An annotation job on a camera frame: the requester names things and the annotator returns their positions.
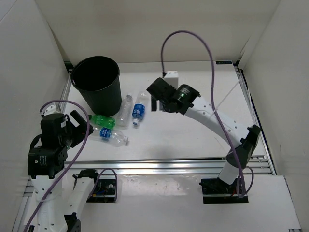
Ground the blue label Pocari bottle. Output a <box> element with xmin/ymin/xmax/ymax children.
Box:
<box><xmin>132</xmin><ymin>91</ymin><xmax>149</xmax><ymax>127</ymax></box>

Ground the clear unlabelled plastic bottle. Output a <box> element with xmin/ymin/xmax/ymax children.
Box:
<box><xmin>116</xmin><ymin>93</ymin><xmax>133</xmax><ymax>127</ymax></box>

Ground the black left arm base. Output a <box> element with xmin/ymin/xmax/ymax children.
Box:
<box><xmin>86</xmin><ymin>179</ymin><xmax>116</xmax><ymax>203</ymax></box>

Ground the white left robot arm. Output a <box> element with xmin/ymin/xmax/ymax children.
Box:
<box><xmin>24</xmin><ymin>109</ymin><xmax>101</xmax><ymax>232</ymax></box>

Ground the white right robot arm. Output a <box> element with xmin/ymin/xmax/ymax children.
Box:
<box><xmin>147</xmin><ymin>78</ymin><xmax>261</xmax><ymax>169</ymax></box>

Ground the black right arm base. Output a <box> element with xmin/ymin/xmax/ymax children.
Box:
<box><xmin>199</xmin><ymin>178</ymin><xmax>249</xmax><ymax>204</ymax></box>

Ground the black plastic waste bin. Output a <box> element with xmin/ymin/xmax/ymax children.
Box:
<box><xmin>70</xmin><ymin>56</ymin><xmax>122</xmax><ymax>116</ymax></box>

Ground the green plastic soda bottle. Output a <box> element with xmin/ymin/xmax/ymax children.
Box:
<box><xmin>88</xmin><ymin>115</ymin><xmax>115</xmax><ymax>129</ymax></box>

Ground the clear Aquafina bottle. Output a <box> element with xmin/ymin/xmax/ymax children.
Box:
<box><xmin>89</xmin><ymin>127</ymin><xmax>129</xmax><ymax>147</ymax></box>

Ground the white zip tie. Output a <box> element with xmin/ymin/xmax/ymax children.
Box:
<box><xmin>211</xmin><ymin>77</ymin><xmax>243</xmax><ymax>117</ymax></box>

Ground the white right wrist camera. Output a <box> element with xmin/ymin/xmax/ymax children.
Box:
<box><xmin>163</xmin><ymin>71</ymin><xmax>179</xmax><ymax>88</ymax></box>

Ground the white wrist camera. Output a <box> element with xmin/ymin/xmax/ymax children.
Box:
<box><xmin>163</xmin><ymin>71</ymin><xmax>179</xmax><ymax>88</ymax></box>
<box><xmin>41</xmin><ymin>103</ymin><xmax>61</xmax><ymax>117</ymax></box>

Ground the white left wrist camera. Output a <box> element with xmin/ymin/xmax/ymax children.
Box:
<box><xmin>41</xmin><ymin>103</ymin><xmax>61</xmax><ymax>117</ymax></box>

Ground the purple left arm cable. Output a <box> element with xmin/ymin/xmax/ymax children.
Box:
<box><xmin>23</xmin><ymin>99</ymin><xmax>118</xmax><ymax>232</ymax></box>

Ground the aluminium front frame rail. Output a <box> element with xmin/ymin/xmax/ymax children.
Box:
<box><xmin>24</xmin><ymin>157</ymin><xmax>276</xmax><ymax>176</ymax></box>

